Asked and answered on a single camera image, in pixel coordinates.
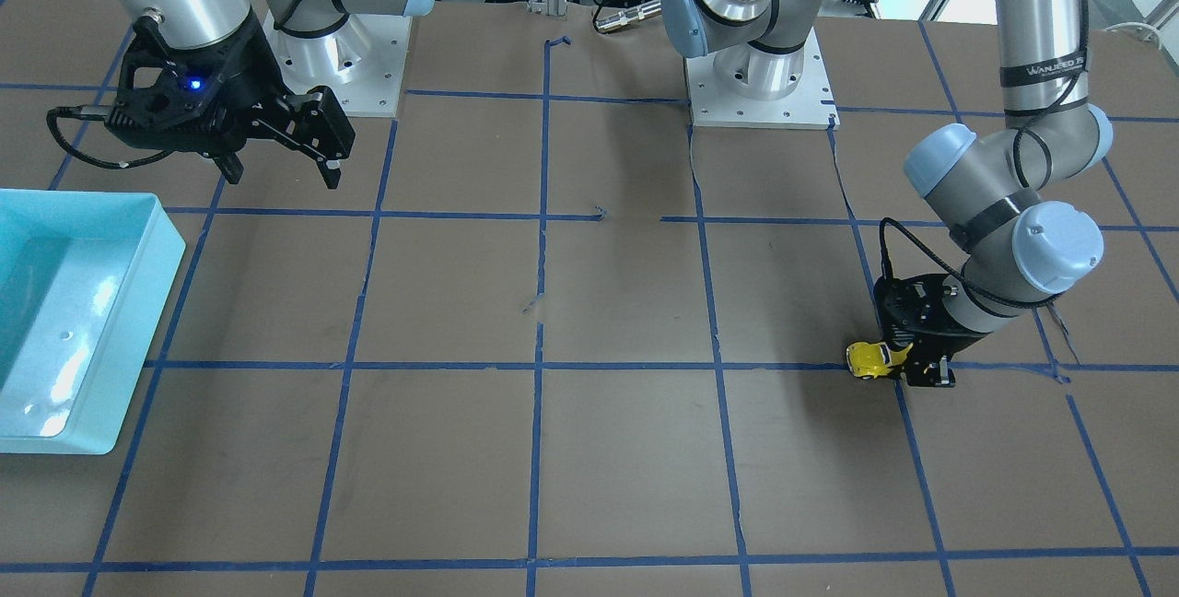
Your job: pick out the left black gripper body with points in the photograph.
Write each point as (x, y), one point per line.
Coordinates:
(941, 340)

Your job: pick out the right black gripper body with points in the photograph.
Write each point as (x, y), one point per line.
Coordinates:
(247, 74)

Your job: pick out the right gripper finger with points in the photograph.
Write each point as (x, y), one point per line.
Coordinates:
(229, 165)
(311, 123)

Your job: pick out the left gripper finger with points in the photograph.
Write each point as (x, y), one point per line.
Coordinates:
(926, 371)
(896, 346)

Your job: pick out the yellow beetle toy car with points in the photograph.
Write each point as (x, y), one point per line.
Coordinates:
(865, 362)

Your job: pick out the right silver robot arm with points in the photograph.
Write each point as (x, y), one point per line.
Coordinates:
(190, 24)

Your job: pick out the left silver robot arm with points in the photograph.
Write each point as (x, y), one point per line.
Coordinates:
(1023, 252)

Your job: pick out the turquoise plastic bin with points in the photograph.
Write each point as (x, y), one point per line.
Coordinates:
(84, 280)

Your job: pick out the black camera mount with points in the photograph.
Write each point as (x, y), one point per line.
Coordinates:
(917, 304)

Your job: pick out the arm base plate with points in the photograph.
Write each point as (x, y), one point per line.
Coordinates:
(363, 62)
(748, 88)

